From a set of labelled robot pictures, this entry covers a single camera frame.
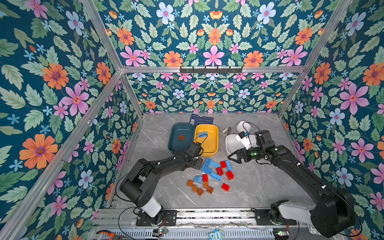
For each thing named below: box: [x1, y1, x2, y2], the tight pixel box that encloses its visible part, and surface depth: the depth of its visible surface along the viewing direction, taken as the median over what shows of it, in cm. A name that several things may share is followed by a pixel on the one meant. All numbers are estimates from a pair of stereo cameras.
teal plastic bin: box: [168, 122, 195, 153], surface depth 107 cm
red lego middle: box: [216, 167, 224, 176], surface depth 90 cm
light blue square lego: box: [193, 175, 203, 184], surface depth 86 cm
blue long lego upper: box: [204, 157, 212, 167], surface depth 95 cm
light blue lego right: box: [209, 161, 221, 168], surface depth 93 cm
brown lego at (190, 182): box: [187, 179, 194, 187], surface depth 86 cm
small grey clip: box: [222, 127, 232, 136], surface depth 110 cm
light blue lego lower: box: [210, 172, 222, 181], surface depth 88 cm
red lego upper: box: [220, 160, 227, 169], surface depth 92 cm
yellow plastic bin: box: [194, 124, 219, 157], surface depth 107 cm
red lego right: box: [226, 170, 235, 181], surface depth 88 cm
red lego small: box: [202, 174, 209, 182], surface depth 88 cm
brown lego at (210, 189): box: [206, 186, 214, 195], surface depth 84 cm
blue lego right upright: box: [225, 160, 233, 171], surface depth 90 cm
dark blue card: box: [189, 113, 214, 128], surface depth 117 cm
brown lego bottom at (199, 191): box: [196, 188, 204, 197], surface depth 83 cm
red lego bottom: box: [221, 183, 231, 192], surface depth 85 cm
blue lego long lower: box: [201, 166, 213, 174], surface depth 92 cm
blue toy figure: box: [208, 229, 224, 240], surface depth 69 cm
